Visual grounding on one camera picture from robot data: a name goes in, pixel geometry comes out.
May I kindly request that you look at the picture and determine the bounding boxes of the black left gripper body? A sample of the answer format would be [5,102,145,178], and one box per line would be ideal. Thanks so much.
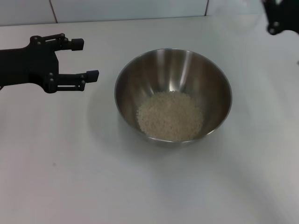
[0,35,60,94]

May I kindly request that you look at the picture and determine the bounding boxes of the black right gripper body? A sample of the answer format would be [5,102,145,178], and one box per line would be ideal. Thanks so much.
[261,0,299,36]

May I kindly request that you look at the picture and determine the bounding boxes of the stainless steel bowl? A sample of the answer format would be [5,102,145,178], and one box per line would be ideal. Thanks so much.
[114,48,233,148]

